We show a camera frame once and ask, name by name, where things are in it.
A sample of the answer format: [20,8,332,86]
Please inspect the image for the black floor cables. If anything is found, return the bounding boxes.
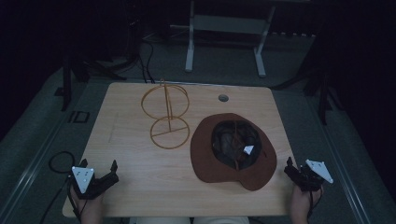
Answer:
[136,38,156,85]

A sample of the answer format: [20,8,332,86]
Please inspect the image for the brown wide-brim hat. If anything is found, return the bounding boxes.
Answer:
[190,112,278,192]

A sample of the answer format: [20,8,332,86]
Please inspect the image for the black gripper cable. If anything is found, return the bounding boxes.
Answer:
[38,150,82,224]
[306,189,323,220]

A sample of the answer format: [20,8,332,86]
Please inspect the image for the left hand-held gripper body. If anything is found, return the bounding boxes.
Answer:
[70,166,120,201]

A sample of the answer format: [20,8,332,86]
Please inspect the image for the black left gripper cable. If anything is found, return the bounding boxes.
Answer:
[38,150,82,224]

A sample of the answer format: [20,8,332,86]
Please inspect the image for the gold wire hat stand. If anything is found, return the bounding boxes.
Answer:
[140,77,191,150]

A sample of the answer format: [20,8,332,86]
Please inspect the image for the black tripod stand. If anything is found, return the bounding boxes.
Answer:
[270,60,345,126]
[54,54,127,112]

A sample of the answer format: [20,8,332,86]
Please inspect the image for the white metal desk frame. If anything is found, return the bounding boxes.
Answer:
[169,0,276,78]

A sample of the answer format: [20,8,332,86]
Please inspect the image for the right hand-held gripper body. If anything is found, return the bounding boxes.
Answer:
[283,159,334,192]

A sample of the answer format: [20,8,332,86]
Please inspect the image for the person's left hand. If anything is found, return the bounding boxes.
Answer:
[69,186,106,224]

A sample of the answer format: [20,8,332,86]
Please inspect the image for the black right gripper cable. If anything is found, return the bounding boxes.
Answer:
[306,189,323,220]

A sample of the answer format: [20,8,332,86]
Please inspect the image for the black floor socket box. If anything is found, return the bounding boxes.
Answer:
[67,110,91,124]

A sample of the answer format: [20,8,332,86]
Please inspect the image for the person's right hand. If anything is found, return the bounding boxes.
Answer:
[290,184,325,224]

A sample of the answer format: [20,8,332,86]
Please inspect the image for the grey metal floor rail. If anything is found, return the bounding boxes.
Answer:
[0,115,74,224]
[306,96,373,224]

